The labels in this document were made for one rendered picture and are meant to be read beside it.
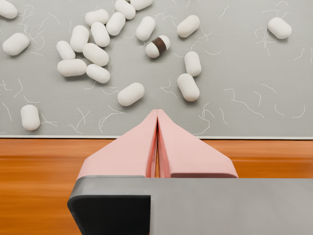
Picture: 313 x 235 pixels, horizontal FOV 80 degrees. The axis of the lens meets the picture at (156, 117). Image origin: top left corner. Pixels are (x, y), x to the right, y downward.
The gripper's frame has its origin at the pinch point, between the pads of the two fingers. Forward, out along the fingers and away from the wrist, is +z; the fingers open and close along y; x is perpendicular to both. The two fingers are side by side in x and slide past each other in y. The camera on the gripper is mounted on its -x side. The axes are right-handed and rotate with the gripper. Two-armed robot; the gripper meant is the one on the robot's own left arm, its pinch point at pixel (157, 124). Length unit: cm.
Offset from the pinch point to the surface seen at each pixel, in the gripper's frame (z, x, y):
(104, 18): 19.6, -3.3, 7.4
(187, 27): 17.8, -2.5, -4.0
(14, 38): 16.5, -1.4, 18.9
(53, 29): 20.0, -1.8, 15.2
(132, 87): 11.2, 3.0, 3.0
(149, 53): 15.4, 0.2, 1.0
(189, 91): 10.8, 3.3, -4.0
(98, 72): 12.9, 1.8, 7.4
